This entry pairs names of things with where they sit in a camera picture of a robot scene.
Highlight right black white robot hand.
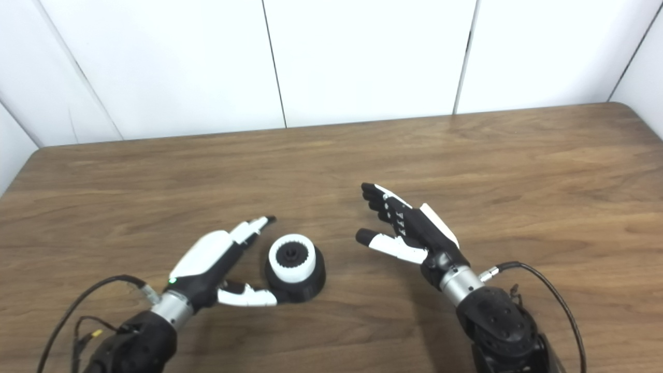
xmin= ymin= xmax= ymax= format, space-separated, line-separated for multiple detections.
xmin=355 ymin=182 xmax=471 ymax=291

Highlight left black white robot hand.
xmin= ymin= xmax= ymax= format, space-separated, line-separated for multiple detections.
xmin=165 ymin=216 xmax=279 ymax=311

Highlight white ring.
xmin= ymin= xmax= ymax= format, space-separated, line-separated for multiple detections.
xmin=268 ymin=234 xmax=316 ymax=284

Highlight round black part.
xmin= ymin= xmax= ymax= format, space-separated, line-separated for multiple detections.
xmin=265 ymin=243 xmax=327 ymax=304

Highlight thick black left wrist cable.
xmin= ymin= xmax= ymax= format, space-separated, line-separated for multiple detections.
xmin=36 ymin=275 xmax=162 ymax=373

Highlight thick black wrist cable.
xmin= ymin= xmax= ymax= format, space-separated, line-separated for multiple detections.
xmin=479 ymin=261 xmax=587 ymax=373
xmin=36 ymin=275 xmax=162 ymax=373

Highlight thin wire with yellow connector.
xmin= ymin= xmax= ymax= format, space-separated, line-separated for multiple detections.
xmin=71 ymin=316 xmax=121 ymax=373

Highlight thick black right wrist cable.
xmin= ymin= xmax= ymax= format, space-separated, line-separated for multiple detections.
xmin=479 ymin=261 xmax=587 ymax=373

